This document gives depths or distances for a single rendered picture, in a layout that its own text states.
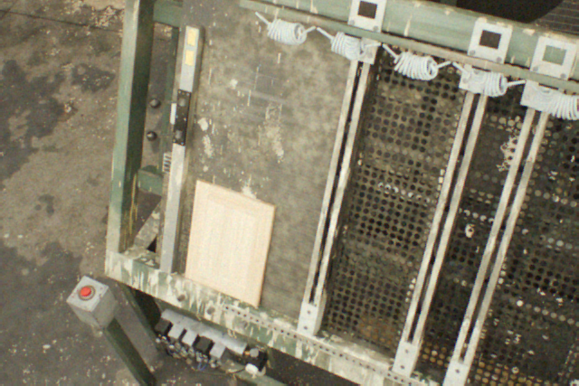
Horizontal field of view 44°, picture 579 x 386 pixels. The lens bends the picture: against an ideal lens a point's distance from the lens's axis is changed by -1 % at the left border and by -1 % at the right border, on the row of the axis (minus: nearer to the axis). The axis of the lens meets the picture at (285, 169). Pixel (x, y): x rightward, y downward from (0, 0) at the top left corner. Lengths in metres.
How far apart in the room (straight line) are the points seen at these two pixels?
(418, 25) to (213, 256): 1.16
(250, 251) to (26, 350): 1.68
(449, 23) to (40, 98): 3.42
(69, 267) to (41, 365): 0.56
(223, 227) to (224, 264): 0.15
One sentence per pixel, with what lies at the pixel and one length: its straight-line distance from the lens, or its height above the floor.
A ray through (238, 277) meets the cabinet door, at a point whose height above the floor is 0.96.
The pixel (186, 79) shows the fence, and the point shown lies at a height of 1.54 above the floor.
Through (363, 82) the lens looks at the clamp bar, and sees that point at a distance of 2.20.
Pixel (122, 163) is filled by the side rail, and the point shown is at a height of 1.23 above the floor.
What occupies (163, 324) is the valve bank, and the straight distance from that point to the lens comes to 2.89.
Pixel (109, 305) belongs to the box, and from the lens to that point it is 2.90.
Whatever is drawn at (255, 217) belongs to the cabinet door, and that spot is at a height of 1.18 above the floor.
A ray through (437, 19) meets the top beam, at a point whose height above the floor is 1.91.
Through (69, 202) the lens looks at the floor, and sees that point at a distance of 4.35.
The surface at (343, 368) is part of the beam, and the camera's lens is 2.63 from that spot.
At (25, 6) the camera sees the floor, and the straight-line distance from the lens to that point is 5.79.
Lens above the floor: 3.28
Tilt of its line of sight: 52 degrees down
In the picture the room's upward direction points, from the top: 10 degrees counter-clockwise
